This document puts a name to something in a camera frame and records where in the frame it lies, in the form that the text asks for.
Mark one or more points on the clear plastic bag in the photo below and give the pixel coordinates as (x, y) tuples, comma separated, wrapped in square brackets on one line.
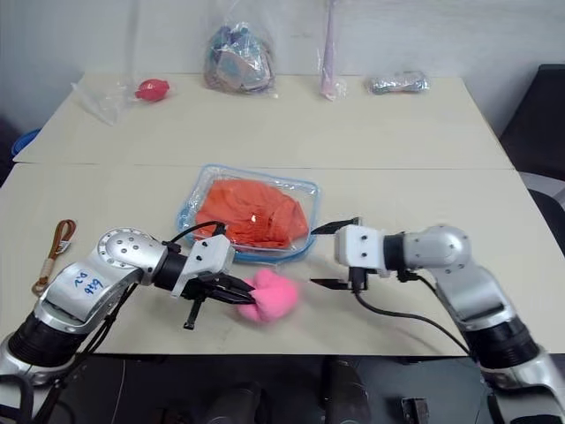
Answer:
[(103, 101)]

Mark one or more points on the red round object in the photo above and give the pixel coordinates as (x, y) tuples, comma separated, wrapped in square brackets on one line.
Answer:
[(152, 89)]

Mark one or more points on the black chair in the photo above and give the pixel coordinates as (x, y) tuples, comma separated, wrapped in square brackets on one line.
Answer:
[(536, 115)]

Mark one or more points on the blue plastic basin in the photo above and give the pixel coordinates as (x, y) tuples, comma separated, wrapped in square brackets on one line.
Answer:
[(24, 141)]

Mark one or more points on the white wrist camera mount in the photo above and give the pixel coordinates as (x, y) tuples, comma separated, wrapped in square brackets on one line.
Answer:
[(212, 254), (359, 247)]

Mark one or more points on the dark rounded shape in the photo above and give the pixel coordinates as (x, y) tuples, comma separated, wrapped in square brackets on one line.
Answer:
[(348, 393), (234, 404)]

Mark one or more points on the silver grey wrapped bundle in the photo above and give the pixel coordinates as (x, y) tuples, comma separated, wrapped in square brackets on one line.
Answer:
[(397, 83)]

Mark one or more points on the orange cloth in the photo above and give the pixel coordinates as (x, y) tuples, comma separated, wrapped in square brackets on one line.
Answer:
[(251, 212)]

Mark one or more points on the pink item in clear sleeve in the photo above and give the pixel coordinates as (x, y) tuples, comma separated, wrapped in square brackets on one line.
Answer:
[(329, 62)]

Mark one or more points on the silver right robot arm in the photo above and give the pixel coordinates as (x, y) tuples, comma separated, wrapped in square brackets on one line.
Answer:
[(454, 260)]

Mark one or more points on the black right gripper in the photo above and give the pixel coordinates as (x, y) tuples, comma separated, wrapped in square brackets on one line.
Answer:
[(358, 279)]

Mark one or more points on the plastic bag of coloured items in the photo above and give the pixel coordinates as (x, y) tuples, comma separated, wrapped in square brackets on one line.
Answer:
[(240, 62)]

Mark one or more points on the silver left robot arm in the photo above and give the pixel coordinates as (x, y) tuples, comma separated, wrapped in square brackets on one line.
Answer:
[(110, 260)]

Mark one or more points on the pink fluffy cloth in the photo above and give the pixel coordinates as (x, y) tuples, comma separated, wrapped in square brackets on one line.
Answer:
[(271, 296)]

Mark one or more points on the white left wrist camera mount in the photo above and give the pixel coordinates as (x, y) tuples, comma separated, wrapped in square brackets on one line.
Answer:
[(212, 254)]

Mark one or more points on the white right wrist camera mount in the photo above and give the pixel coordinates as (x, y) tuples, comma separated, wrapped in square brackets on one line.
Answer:
[(359, 247)]

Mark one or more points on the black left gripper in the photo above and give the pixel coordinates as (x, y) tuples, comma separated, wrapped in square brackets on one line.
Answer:
[(201, 289)]

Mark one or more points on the clear blue-edged plastic pouch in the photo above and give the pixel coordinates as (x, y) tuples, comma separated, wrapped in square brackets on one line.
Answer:
[(198, 194)]

